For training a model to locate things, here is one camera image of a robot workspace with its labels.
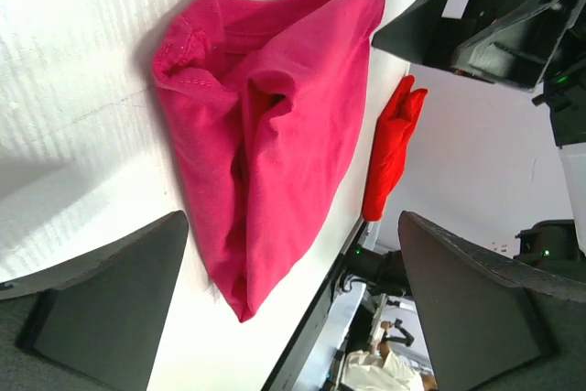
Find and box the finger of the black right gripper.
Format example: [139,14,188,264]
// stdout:
[372,0,468,67]
[452,0,585,90]

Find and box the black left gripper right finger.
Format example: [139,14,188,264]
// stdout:
[398,212,585,390]

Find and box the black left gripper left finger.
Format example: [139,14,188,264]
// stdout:
[1,211,189,390]

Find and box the pink t shirt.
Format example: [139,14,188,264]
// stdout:
[152,0,385,321]

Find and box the folded red t shirt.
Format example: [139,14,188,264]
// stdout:
[362,75,429,222]

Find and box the person in blue shirt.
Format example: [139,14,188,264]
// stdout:
[341,320,439,391]

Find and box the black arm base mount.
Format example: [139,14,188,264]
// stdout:
[331,218,413,300]

